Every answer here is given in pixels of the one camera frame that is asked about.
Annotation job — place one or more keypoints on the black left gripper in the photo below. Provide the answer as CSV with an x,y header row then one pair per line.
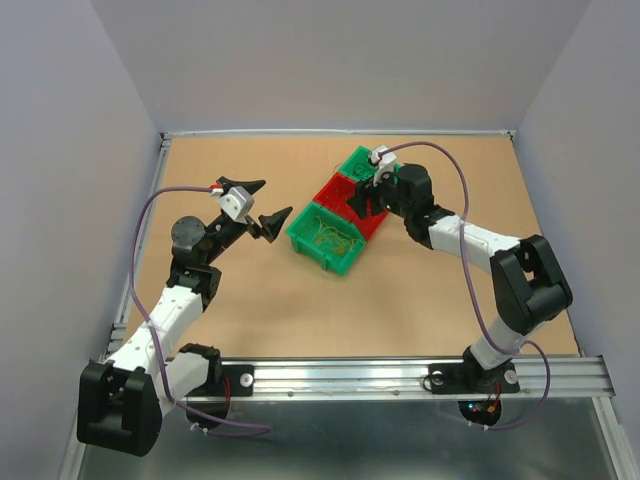
x,y
270,224

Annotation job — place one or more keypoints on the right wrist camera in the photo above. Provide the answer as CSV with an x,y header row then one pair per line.
x,y
383,162

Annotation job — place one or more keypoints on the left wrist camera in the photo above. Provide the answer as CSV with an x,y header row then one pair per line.
x,y
236,204

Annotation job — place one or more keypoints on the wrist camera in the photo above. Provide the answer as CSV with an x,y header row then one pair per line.
x,y
383,162
236,204

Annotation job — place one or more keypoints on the near green plastic bin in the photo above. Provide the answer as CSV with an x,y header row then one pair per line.
x,y
333,243

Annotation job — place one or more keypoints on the far green plastic bin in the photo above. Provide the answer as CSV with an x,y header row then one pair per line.
x,y
357,166

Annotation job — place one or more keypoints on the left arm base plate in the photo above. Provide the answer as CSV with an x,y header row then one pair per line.
x,y
235,380

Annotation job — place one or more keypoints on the green plastic bin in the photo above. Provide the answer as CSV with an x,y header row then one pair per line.
x,y
333,243
357,166

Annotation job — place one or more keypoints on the red plastic bin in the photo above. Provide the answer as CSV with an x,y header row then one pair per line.
x,y
334,195

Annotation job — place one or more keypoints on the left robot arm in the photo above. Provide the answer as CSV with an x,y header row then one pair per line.
x,y
191,286

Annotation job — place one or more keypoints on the aluminium mounting rail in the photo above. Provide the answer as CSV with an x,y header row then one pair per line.
x,y
350,377

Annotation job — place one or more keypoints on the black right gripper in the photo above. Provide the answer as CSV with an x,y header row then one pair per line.
x,y
363,192

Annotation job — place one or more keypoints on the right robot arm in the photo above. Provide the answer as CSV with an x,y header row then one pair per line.
x,y
529,285

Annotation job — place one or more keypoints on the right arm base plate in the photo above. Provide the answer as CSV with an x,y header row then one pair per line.
x,y
465,379

